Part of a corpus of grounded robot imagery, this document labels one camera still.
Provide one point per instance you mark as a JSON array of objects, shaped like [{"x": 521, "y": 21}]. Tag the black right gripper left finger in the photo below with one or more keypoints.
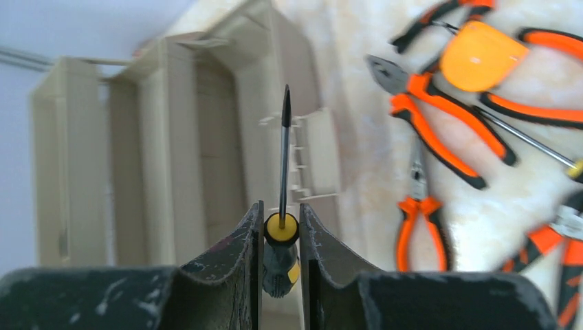
[{"x": 219, "y": 289}]

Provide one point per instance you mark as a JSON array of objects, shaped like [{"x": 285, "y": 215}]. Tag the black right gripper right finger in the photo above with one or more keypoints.
[{"x": 341, "y": 290}]

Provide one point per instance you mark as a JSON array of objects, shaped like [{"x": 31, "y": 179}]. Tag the black yellow small screwdriver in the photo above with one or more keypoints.
[{"x": 281, "y": 229}]

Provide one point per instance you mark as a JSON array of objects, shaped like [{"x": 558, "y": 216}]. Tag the translucent beige tool box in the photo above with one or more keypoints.
[{"x": 155, "y": 164}]

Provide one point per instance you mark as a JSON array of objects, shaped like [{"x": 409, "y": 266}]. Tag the black yellow large screwdriver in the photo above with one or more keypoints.
[{"x": 573, "y": 167}]

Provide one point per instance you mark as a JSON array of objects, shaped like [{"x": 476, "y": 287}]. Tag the orange tape measure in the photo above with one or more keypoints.
[{"x": 480, "y": 57}]

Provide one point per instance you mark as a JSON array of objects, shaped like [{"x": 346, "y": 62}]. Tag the orange long-nose pliers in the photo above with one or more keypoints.
[{"x": 478, "y": 9}]

